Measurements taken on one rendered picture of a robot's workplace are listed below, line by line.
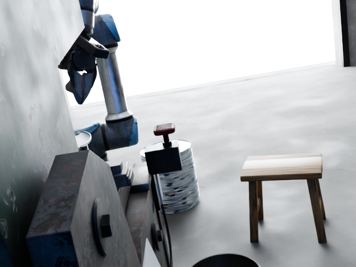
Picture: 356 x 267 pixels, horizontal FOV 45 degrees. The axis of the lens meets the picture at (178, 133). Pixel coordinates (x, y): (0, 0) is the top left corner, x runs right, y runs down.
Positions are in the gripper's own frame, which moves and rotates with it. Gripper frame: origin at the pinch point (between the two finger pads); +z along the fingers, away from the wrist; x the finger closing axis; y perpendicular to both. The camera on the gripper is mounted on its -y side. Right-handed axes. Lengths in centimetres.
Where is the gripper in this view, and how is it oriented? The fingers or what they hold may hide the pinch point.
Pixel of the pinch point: (81, 100)
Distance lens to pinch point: 123.9
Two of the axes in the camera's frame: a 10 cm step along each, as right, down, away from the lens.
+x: -6.7, 0.0, -7.4
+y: -7.4, -0.6, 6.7
